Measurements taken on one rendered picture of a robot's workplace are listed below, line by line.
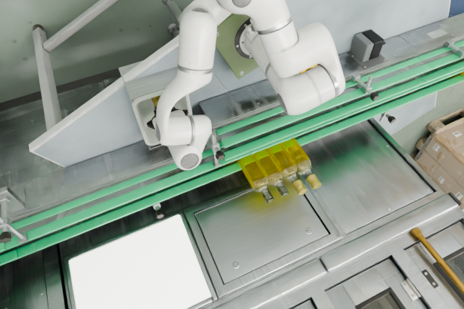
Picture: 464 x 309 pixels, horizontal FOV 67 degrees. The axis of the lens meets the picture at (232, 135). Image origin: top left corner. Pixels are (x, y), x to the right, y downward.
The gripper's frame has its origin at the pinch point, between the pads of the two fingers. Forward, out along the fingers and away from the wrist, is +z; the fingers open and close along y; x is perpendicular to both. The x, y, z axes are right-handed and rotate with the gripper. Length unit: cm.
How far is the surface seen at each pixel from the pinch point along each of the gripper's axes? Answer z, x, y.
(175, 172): -6.9, -20.9, -2.7
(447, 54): -9, -10, 114
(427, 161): 128, -271, 321
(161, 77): -0.3, 11.6, 2.2
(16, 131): 61, -23, -60
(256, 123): -8.6, -11.1, 28.5
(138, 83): 0.2, 11.6, -5.1
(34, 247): -8, -29, -53
